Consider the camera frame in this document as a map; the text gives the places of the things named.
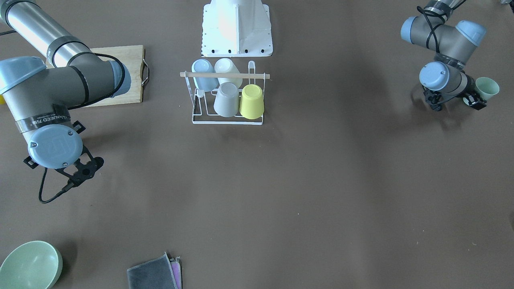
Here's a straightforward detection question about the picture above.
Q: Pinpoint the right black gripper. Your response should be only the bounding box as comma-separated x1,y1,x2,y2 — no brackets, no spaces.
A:
24,121,104,187

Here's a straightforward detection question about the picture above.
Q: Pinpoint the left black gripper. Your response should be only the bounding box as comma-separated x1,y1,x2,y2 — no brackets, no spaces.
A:
422,86,487,112

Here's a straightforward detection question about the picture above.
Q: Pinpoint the mint green cup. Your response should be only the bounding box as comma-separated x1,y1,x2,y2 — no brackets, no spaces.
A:
463,77,500,104

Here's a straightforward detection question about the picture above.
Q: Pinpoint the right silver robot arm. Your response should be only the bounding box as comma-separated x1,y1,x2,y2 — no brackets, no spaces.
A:
1,0,131,189

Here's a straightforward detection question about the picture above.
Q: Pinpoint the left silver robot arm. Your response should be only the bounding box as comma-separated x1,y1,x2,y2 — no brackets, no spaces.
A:
400,0,487,111

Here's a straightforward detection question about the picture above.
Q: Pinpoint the light blue cup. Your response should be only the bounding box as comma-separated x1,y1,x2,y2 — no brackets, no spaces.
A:
191,59,220,92

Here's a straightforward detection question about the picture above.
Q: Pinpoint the grey cup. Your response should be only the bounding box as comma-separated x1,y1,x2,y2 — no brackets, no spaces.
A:
214,83,239,117

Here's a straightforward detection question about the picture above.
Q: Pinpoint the cream white cup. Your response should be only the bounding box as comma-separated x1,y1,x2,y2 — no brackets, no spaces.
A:
214,58,243,89

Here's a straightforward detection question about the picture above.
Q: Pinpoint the yellow cup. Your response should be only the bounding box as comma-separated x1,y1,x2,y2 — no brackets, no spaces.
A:
239,84,265,120

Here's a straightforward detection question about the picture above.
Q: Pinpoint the green bowl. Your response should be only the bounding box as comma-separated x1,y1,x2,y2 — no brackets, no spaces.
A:
0,241,63,289

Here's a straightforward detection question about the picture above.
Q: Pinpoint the wooden cutting board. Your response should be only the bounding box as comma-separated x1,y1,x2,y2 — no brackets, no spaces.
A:
37,40,133,110

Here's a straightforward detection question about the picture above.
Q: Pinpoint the grey folded cloth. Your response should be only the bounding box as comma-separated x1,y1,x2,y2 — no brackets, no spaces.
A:
127,253,182,289

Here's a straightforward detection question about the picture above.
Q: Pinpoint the white wire cup rack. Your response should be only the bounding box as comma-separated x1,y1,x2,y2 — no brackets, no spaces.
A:
180,58,271,126

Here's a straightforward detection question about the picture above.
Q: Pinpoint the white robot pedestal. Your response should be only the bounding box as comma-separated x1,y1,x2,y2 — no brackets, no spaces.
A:
201,0,273,57

